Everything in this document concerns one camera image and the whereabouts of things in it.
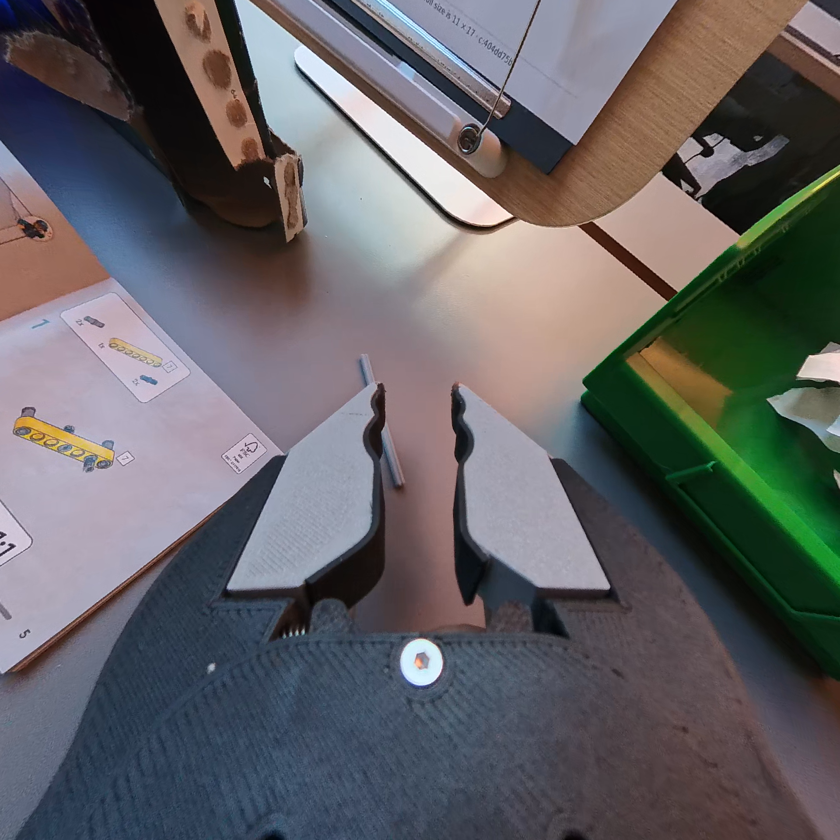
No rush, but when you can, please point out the crumpled white paper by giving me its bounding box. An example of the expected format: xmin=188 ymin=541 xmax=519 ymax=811
xmin=766 ymin=351 xmax=840 ymax=490

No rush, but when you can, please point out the green plastic bin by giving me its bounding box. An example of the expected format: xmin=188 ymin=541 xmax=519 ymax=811
xmin=582 ymin=164 xmax=840 ymax=680

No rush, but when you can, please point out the instruction sheet on wooden stand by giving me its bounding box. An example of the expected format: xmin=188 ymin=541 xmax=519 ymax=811
xmin=249 ymin=0 xmax=808 ymax=227

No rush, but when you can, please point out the black lego set box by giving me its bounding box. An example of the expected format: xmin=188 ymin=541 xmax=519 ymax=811
xmin=0 ymin=0 xmax=308 ymax=245

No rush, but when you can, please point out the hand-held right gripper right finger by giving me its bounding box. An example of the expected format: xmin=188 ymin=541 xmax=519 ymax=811
xmin=450 ymin=382 xmax=613 ymax=636

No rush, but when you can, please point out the lego instruction booklet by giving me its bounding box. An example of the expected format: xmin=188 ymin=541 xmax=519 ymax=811
xmin=0 ymin=141 xmax=283 ymax=676

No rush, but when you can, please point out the grey lego axle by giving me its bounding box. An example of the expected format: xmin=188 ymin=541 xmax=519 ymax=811
xmin=357 ymin=354 xmax=406 ymax=490

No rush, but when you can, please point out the printed instruction sheet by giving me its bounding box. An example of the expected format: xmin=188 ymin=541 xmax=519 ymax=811
xmin=387 ymin=0 xmax=677 ymax=145

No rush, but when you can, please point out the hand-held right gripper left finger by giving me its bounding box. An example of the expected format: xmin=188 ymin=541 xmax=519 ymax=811
xmin=225 ymin=382 xmax=388 ymax=611

